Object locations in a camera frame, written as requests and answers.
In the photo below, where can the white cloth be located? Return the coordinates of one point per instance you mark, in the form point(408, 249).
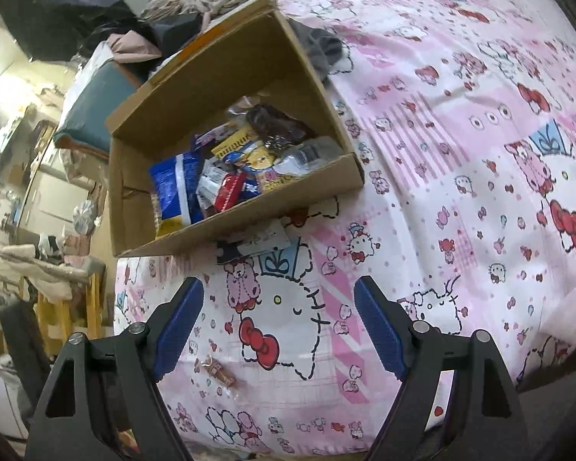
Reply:
point(48, 269)

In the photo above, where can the pink cartoon printed bedsheet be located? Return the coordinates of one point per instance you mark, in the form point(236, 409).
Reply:
point(461, 129)

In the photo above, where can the white cabinet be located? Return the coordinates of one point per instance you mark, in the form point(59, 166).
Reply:
point(53, 197)

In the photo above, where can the cardboard box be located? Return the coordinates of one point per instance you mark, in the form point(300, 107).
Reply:
point(249, 72)

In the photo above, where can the pink cloth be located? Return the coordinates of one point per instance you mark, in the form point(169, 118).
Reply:
point(134, 45)

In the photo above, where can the silver grey snack packet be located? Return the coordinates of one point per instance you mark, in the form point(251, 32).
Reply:
point(307, 153)

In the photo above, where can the yellow patterned snack packet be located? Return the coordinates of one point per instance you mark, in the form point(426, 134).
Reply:
point(278, 181)

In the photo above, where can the black cloth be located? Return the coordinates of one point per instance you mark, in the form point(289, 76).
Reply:
point(177, 31)

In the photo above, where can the black white packet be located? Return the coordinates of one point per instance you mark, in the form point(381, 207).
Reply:
point(249, 247)

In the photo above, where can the yellow wooden frame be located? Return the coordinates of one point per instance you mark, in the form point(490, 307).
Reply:
point(93, 307)

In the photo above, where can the grey plastic bag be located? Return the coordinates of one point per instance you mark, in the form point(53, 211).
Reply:
point(84, 216)

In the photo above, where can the dark brown snack packet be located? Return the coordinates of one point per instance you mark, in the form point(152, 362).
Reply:
point(273, 125)

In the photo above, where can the black bag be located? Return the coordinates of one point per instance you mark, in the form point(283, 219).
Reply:
point(77, 9)

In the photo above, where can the small brown candy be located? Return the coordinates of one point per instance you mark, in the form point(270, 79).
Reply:
point(223, 374)

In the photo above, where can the red white snack packet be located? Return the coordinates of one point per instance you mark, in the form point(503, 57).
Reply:
point(228, 192)

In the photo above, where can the teal cushion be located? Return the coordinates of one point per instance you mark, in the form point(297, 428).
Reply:
point(96, 105)

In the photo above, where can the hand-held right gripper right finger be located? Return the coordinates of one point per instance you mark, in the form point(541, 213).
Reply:
point(379, 326)

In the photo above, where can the blue yellow cartoon snack packet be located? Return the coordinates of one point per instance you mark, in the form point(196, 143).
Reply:
point(257, 158)

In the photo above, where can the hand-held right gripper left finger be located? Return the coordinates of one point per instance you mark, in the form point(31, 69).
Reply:
point(180, 326)

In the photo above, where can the grey cloth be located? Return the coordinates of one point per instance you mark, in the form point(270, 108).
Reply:
point(321, 48)

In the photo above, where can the purple snack packet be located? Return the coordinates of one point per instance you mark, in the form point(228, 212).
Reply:
point(211, 137)

